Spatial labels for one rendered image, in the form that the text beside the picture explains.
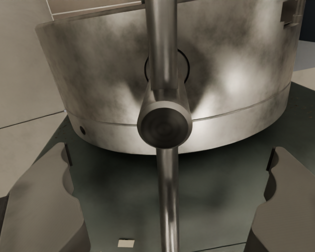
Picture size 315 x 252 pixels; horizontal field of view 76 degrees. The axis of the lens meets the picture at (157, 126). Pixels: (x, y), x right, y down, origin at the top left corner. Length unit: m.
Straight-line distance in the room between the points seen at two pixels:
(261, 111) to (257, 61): 0.05
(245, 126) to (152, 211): 0.13
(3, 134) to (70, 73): 1.68
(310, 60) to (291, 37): 0.64
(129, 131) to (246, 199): 0.14
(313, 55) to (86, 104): 0.77
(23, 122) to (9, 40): 0.56
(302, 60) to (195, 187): 0.69
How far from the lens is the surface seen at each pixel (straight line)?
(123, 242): 0.25
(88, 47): 0.18
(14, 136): 1.84
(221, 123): 0.19
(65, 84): 0.22
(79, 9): 0.28
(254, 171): 0.24
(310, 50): 0.85
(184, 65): 0.16
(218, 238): 0.27
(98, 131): 0.21
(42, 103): 1.63
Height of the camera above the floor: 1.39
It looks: 61 degrees down
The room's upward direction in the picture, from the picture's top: 168 degrees clockwise
